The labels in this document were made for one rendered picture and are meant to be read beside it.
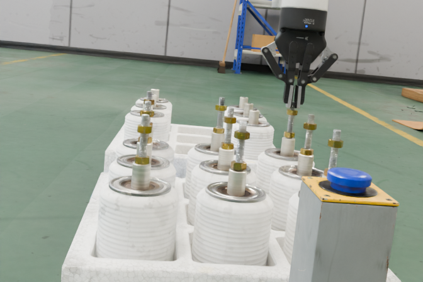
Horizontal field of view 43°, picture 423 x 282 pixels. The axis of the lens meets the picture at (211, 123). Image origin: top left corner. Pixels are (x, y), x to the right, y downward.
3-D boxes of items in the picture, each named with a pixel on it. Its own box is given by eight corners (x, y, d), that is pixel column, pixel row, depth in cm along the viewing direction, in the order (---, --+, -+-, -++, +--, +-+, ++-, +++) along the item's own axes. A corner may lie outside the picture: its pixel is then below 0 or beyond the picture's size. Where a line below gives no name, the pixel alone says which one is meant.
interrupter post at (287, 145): (290, 159, 90) (292, 140, 90) (277, 157, 91) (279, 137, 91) (296, 157, 92) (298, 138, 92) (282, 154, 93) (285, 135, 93)
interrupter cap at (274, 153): (298, 165, 87) (299, 161, 87) (256, 155, 90) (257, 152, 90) (315, 158, 93) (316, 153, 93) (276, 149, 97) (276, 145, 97)
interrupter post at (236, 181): (243, 199, 66) (247, 173, 65) (224, 196, 66) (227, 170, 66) (245, 194, 68) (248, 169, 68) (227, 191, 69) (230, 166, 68)
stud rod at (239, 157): (242, 182, 67) (248, 121, 65) (234, 182, 66) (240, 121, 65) (239, 179, 68) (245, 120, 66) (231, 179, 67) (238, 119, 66)
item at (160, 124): (163, 188, 128) (169, 112, 125) (161, 201, 118) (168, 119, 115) (122, 185, 127) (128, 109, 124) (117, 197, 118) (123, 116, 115)
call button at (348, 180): (359, 188, 52) (362, 168, 52) (376, 201, 48) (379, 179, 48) (319, 186, 52) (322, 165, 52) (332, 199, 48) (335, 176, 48)
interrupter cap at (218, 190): (264, 209, 63) (264, 203, 63) (200, 199, 64) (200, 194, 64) (267, 191, 70) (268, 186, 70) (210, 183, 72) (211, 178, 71)
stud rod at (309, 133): (307, 166, 79) (313, 115, 78) (301, 165, 80) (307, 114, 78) (309, 165, 80) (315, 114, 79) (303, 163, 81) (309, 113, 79)
